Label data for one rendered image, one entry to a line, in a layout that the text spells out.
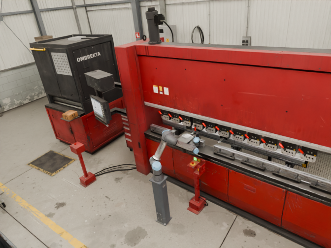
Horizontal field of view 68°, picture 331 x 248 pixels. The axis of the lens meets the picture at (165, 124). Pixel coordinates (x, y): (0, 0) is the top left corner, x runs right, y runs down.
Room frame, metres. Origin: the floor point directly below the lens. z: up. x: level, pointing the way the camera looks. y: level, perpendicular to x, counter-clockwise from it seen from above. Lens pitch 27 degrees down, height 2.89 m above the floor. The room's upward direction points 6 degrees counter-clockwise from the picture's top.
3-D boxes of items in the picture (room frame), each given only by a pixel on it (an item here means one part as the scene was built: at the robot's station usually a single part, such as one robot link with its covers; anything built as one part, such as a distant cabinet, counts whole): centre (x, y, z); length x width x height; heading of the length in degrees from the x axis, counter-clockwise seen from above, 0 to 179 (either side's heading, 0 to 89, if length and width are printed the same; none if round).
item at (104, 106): (3.58, 0.97, 1.42); 0.45 x 0.12 x 0.36; 36
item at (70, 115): (4.34, 1.82, 1.04); 0.30 x 0.26 x 0.12; 52
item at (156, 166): (2.55, 0.17, 0.94); 0.13 x 0.12 x 0.14; 14
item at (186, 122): (3.21, -0.33, 1.26); 0.15 x 0.09 x 0.17; 47
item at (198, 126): (3.07, -0.47, 1.26); 0.15 x 0.09 x 0.17; 47
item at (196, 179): (2.74, -0.36, 0.39); 0.05 x 0.05 x 0.54; 48
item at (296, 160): (3.14, -0.84, 0.93); 2.30 x 0.14 x 0.10; 47
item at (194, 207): (2.72, -0.34, 0.06); 0.25 x 0.20 x 0.12; 138
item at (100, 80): (3.67, 0.93, 1.53); 0.51 x 0.25 x 0.85; 36
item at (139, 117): (3.98, 0.25, 1.15); 0.85 x 0.25 x 2.30; 137
